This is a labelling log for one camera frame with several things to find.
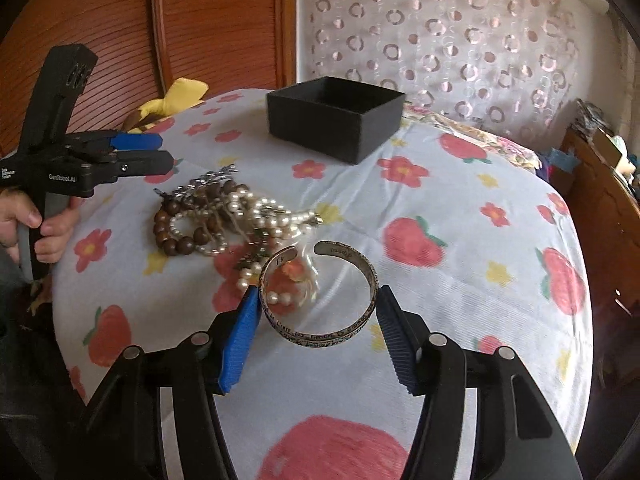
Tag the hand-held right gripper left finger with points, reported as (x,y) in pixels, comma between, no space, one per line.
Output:
(242,340)

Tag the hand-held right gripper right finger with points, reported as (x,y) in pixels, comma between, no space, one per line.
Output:
(396,345)

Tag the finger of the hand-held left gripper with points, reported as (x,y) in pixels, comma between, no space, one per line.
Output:
(137,141)
(147,164)

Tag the black jewelry box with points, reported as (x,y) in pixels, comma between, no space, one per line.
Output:
(325,120)

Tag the person's left hand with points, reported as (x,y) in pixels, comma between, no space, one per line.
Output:
(20,217)

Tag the yellow cloth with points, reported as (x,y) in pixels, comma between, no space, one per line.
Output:
(182,92)

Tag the small clear plastic bag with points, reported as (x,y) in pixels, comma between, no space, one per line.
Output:
(302,280)

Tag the wooden wardrobe door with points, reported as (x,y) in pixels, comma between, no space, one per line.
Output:
(125,20)

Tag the fruit and flower printed sheet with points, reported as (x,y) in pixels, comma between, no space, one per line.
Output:
(450,200)

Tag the floral patterned blanket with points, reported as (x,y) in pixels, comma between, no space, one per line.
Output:
(480,137)

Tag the wooden side cabinet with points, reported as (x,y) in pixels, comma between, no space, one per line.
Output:
(607,210)

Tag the clutter on cabinet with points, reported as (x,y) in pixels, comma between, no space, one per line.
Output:
(605,130)

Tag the sheer circle patterned curtain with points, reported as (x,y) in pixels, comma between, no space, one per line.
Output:
(450,25)

